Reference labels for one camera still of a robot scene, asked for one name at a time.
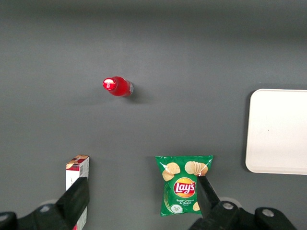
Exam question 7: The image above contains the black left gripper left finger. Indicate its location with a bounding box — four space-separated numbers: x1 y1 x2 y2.
16 176 90 230

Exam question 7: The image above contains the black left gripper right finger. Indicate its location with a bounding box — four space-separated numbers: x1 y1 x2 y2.
188 175 243 230

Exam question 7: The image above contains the red cookie box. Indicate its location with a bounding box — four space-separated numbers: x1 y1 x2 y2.
66 155 90 230

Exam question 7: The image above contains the cream plastic tray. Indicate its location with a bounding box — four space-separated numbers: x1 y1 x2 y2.
245 89 307 175

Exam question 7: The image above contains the green Lay's chips bag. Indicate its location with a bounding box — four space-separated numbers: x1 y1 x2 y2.
154 155 213 217

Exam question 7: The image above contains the red soda bottle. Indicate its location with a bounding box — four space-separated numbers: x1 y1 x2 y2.
102 76 134 98

